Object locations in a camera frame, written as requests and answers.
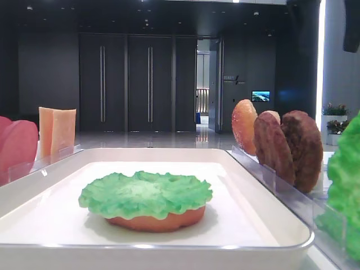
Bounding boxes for green lettuce leaf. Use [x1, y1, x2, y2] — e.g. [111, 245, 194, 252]
[78, 171, 213, 220]
[315, 116, 359, 262]

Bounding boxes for bread slice front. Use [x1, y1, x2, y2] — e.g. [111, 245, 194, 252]
[231, 99, 258, 156]

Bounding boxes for bread slice on tray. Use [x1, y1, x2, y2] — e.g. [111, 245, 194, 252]
[106, 206, 206, 233]

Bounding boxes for orange cheese slice front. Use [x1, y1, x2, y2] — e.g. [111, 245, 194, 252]
[51, 109, 77, 163]

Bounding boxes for orange cheese slice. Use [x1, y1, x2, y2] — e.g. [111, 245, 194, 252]
[39, 107, 55, 159]
[51, 109, 77, 163]

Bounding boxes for brown meat patty front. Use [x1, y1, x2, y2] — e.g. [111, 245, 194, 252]
[281, 110, 323, 194]

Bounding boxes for orange cheese slice rear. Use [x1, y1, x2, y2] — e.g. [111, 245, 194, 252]
[39, 107, 55, 159]

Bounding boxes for red tomato slice rear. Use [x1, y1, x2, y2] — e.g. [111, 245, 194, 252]
[0, 116, 13, 141]

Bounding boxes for dark double doors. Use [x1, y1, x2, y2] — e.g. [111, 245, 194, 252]
[79, 34, 197, 132]

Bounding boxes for white flower planter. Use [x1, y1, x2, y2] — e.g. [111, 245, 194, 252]
[321, 103, 349, 146]

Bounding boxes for white rectangular tray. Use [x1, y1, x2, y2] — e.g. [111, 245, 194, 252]
[1, 148, 314, 269]

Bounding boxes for clear acrylic left rack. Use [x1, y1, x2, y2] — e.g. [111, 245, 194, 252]
[1, 145, 82, 186]

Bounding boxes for clear acrylic food rack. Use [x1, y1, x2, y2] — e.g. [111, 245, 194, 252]
[228, 146, 359, 269]

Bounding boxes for black hanging speaker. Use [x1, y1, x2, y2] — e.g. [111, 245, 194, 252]
[343, 0, 360, 53]

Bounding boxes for small wall screen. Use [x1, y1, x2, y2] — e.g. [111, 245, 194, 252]
[251, 91, 270, 102]

